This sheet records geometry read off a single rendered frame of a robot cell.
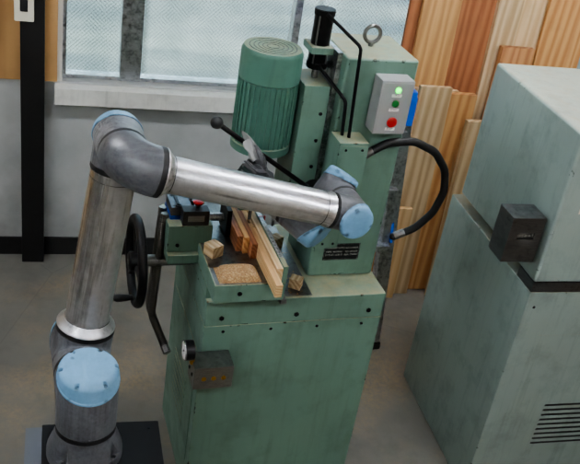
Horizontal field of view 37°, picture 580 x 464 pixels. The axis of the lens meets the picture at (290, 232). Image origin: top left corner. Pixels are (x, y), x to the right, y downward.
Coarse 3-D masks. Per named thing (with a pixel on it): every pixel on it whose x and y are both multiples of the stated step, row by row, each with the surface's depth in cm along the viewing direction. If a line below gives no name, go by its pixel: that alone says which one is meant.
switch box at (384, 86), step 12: (384, 84) 235; (396, 84) 236; (408, 84) 238; (372, 96) 242; (384, 96) 237; (408, 96) 240; (372, 108) 242; (384, 108) 239; (396, 108) 240; (408, 108) 242; (372, 120) 242; (384, 120) 241; (372, 132) 243; (384, 132) 243; (396, 132) 245
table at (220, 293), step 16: (224, 240) 262; (176, 256) 257; (192, 256) 258; (224, 256) 255; (240, 256) 256; (208, 272) 248; (208, 288) 248; (224, 288) 242; (240, 288) 243; (256, 288) 245
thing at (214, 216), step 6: (222, 210) 266; (228, 210) 260; (210, 216) 262; (216, 216) 263; (222, 216) 264; (228, 216) 260; (222, 222) 266; (228, 222) 261; (222, 228) 267; (228, 228) 262; (228, 234) 264
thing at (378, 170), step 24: (384, 48) 247; (360, 72) 238; (384, 72) 240; (408, 72) 243; (336, 96) 243; (360, 96) 242; (336, 120) 244; (360, 120) 246; (384, 168) 257; (360, 192) 260; (384, 192) 262; (288, 240) 287; (360, 240) 269; (312, 264) 268; (336, 264) 271; (360, 264) 274
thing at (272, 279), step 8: (256, 232) 262; (256, 240) 257; (264, 248) 254; (256, 256) 256; (264, 256) 250; (264, 264) 248; (272, 264) 247; (264, 272) 248; (272, 272) 244; (272, 280) 242; (280, 280) 241; (272, 288) 242; (280, 288) 239; (280, 296) 240
